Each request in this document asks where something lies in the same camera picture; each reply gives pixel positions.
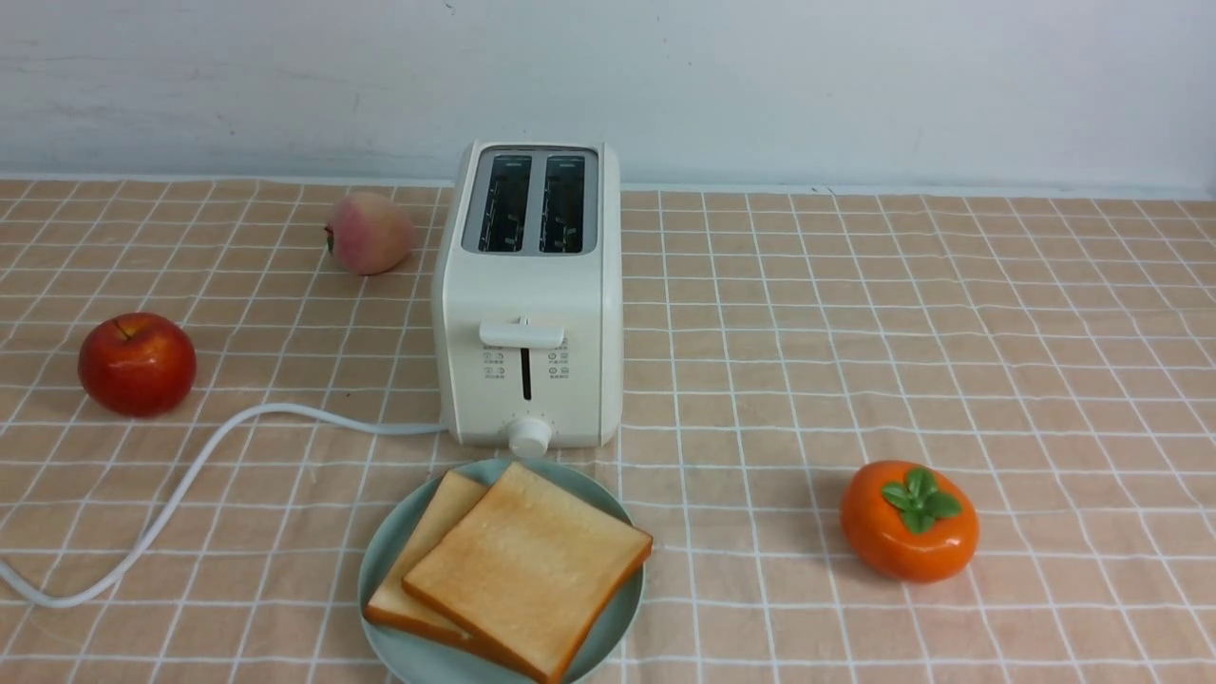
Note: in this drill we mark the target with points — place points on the white two-slot toaster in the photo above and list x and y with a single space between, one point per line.
526 298

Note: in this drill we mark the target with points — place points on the light green round plate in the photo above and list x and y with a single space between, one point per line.
420 646

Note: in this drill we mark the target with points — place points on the orange persimmon with green leaves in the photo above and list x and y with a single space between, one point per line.
909 522

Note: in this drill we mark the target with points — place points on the red apple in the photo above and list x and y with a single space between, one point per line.
137 364

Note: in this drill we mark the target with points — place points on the pink peach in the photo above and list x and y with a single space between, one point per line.
368 234

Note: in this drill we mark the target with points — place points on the orange checkered tablecloth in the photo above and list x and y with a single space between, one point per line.
1052 357

